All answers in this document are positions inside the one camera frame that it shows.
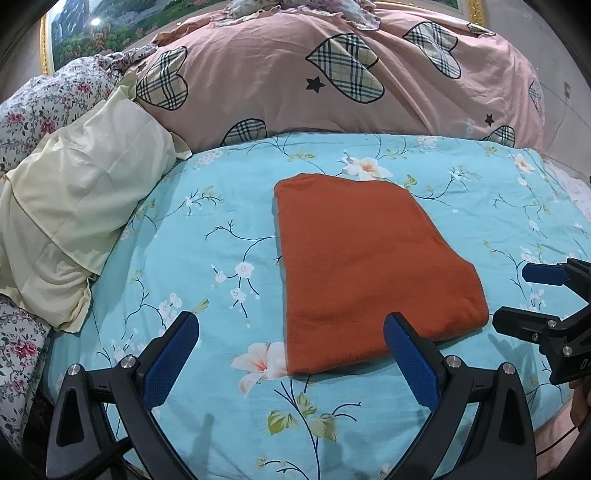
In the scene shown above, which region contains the person's right hand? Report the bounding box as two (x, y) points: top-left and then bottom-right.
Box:
(569, 378), (591, 429)

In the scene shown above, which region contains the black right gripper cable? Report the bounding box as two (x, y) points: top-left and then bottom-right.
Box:
(534, 425), (579, 457)

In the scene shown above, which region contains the thin wall cable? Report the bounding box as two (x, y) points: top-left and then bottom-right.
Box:
(540, 83), (571, 155)

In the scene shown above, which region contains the pink quilt with plaid hearts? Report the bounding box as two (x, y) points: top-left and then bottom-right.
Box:
(124, 7), (548, 153)

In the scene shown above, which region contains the ruffled floral pillow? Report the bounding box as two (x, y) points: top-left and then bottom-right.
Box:
(225, 0), (380, 31)

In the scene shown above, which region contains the blue floral blanket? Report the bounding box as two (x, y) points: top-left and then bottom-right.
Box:
(39, 131), (591, 480)

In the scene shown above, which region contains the orange knit sweater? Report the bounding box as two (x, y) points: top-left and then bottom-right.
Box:
(273, 173), (490, 377)

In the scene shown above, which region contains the framed landscape painting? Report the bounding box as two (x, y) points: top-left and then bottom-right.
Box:
(39, 0), (490, 77)

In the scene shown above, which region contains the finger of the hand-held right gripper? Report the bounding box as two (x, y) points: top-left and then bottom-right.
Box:
(523, 257), (591, 306)
(492, 307), (573, 349)

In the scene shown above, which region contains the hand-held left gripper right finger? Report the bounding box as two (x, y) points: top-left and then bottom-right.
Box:
(384, 312), (539, 480)

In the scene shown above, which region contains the cream pillow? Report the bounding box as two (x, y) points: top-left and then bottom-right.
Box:
(0, 85), (192, 333)

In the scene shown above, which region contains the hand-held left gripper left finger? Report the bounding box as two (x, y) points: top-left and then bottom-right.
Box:
(46, 311), (200, 480)

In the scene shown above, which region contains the floral pattern pillow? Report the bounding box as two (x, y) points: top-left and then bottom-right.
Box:
(0, 44), (158, 457)

